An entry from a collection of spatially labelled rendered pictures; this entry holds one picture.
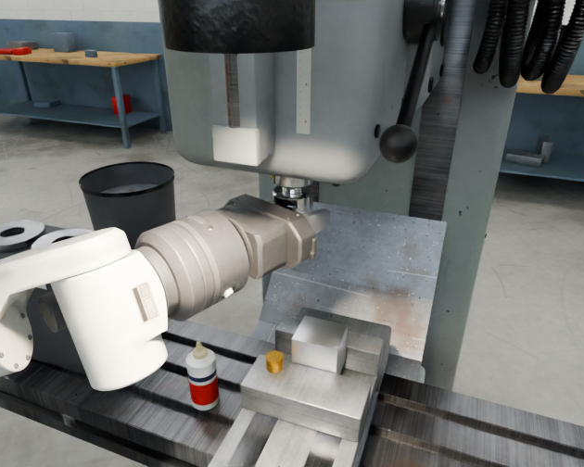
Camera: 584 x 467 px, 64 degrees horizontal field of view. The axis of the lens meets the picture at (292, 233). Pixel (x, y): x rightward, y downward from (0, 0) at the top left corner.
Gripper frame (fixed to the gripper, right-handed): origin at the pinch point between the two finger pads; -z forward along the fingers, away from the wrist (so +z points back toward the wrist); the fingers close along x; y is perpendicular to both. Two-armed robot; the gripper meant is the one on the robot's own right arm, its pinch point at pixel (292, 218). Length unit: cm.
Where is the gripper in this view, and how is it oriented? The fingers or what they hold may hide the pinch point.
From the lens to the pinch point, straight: 53.7
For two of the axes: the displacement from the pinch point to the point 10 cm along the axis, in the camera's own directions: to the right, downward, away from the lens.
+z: -6.7, 3.3, -6.7
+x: -7.4, -3.1, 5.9
